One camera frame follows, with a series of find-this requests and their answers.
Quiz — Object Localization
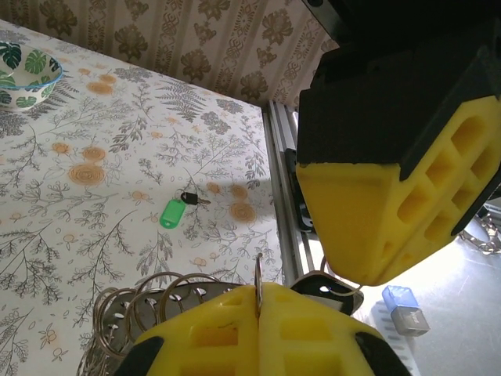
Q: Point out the black-head brass key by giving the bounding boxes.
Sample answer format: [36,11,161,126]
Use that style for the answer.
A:
[291,256,365,316]

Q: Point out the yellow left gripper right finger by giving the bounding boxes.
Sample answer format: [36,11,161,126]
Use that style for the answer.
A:
[258,284,408,376]

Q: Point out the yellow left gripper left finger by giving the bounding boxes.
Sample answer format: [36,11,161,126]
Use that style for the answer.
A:
[121,284,261,376]

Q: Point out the leaf pattern bowl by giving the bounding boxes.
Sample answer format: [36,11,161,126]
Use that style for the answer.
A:
[0,41,63,113]

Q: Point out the blue silver USB stick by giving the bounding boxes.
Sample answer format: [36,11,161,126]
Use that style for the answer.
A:
[381,284,431,337]

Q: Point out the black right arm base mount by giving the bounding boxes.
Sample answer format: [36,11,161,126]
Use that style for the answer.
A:
[284,148,316,233]

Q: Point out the long aluminium base rail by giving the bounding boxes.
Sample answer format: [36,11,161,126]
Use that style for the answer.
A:
[261,99,326,283]

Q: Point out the perforated metal strip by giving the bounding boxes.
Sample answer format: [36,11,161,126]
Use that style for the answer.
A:
[369,301,418,376]

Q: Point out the metal keyring plate with rings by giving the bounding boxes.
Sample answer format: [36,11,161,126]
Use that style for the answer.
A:
[76,252,267,376]

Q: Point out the green tag with black key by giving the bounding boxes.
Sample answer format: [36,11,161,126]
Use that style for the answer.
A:
[160,189,212,229]

